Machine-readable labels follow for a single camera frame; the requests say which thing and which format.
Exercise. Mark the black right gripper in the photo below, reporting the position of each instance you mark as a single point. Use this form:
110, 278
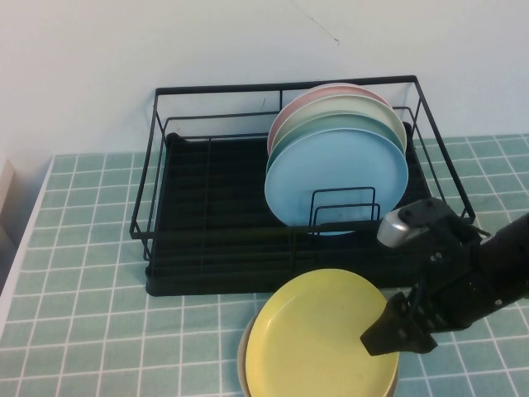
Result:
450, 281

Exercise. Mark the yellow plate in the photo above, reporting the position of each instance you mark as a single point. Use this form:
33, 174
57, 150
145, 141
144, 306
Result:
314, 339

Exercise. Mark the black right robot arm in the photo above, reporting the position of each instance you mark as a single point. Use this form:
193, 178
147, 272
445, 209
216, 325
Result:
508, 260

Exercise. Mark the grey plate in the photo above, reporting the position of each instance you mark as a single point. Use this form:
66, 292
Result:
241, 360

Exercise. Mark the light blue plate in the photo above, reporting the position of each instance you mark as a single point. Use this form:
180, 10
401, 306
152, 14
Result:
330, 173

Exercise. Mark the green plate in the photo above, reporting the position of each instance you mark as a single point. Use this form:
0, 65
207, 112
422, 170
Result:
351, 122

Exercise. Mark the cream white plate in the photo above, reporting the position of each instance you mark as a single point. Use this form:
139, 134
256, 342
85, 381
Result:
351, 103

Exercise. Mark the pink plate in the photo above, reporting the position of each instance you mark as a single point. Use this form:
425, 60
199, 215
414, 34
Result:
285, 113

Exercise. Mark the black plastic drip tray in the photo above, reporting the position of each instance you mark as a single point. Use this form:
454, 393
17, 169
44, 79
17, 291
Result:
206, 198

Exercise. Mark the green tile pattern tablecloth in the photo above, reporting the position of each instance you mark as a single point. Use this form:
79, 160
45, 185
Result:
82, 331

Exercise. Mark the beige board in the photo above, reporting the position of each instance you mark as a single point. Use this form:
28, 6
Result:
5, 186

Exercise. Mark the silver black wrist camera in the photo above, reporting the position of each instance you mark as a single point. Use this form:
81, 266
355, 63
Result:
396, 231

